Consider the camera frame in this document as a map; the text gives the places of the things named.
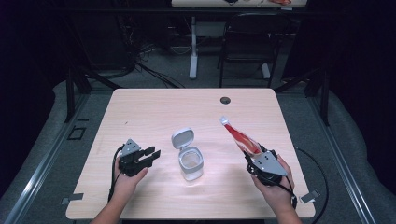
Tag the orange object on far desk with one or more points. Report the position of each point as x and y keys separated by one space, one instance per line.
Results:
x=280 y=2

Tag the white desk leg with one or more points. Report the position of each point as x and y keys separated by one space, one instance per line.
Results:
x=193 y=56

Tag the white desk foot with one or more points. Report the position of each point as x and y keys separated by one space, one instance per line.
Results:
x=265 y=71

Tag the red and white sugar pouch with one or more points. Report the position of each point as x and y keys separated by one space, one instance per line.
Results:
x=243 y=140

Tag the black folding chair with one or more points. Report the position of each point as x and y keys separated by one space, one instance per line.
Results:
x=252 y=34

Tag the black metal stand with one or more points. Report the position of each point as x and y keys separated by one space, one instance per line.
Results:
x=70 y=93

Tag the grey tape strip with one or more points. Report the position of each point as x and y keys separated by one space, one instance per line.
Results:
x=74 y=197
x=310 y=196

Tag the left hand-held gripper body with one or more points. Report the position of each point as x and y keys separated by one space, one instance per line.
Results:
x=130 y=161

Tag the aluminium floor rail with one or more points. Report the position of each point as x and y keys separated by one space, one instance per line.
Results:
x=342 y=168
x=40 y=168

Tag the person's right hand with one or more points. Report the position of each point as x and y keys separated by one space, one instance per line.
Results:
x=280 y=196

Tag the person's left hand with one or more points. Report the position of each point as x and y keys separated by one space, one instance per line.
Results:
x=124 y=186

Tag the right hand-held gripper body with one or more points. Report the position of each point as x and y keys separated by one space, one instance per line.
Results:
x=267 y=166

